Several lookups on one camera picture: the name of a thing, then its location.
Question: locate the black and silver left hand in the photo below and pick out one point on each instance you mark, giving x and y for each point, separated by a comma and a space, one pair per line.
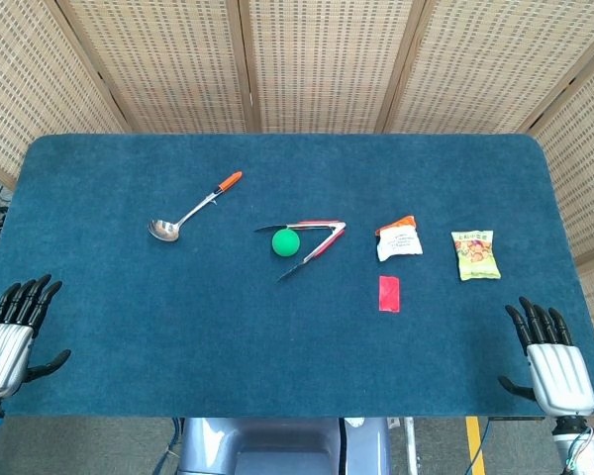
5, 346

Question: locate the black and silver right hand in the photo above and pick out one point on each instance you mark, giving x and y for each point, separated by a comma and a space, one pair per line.
559, 376

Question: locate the red square piece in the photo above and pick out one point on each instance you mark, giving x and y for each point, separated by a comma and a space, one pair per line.
389, 294

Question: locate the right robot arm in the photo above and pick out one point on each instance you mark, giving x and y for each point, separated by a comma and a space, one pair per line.
579, 445

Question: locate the green and yellow snack packet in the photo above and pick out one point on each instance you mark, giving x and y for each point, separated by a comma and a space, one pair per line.
476, 255

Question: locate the white and orange snack packet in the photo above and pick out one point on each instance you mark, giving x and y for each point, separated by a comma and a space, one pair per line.
399, 243

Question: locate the blue carpet table cover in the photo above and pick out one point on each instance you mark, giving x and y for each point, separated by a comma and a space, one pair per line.
227, 336

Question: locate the steel tongs with red grips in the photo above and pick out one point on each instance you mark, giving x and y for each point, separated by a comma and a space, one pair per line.
326, 240

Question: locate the blue-grey robot torso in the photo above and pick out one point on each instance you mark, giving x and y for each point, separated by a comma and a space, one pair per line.
277, 445

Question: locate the green ball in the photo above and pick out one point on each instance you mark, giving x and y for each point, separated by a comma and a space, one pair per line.
286, 243

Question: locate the woven bamboo folding screen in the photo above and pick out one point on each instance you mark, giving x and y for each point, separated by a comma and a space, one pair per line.
326, 64

